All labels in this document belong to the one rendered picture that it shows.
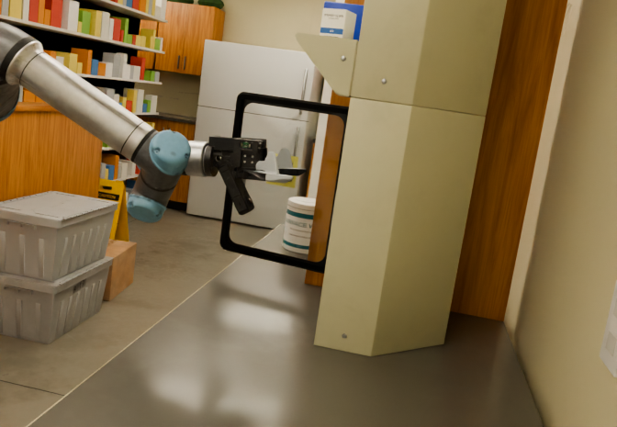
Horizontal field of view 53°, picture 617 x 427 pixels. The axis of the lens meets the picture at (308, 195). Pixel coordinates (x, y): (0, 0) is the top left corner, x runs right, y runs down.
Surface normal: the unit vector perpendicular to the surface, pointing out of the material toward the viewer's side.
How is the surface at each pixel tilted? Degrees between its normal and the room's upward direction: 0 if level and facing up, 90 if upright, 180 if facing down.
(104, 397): 0
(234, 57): 90
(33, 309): 95
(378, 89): 90
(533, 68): 90
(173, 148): 50
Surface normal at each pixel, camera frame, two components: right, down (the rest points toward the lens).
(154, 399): 0.14, -0.98
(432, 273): 0.56, 0.21
